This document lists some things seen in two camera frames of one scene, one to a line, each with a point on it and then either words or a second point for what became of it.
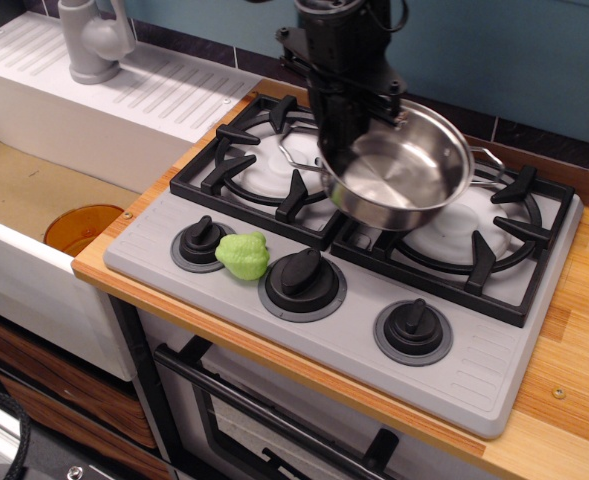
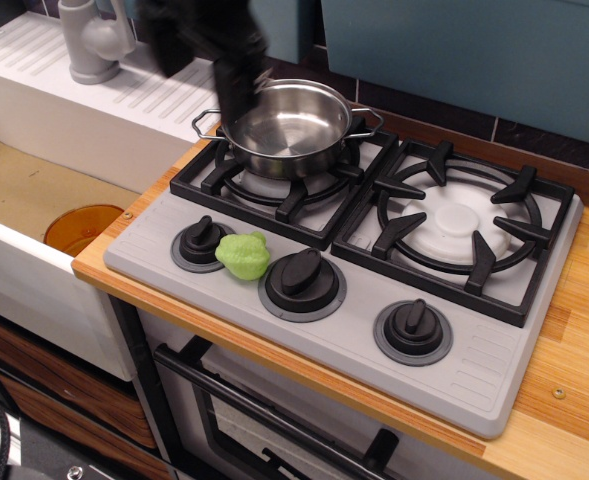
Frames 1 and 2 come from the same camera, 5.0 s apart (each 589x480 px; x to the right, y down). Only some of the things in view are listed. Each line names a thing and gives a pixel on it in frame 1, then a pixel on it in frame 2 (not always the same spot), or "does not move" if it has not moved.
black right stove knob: x=413 y=333 does not move
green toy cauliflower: x=243 y=255 does not move
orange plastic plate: x=76 y=229 does not move
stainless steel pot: x=409 y=175 -> x=295 y=131
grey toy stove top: x=407 y=338 does not move
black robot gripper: x=344 y=53 -> x=227 y=30
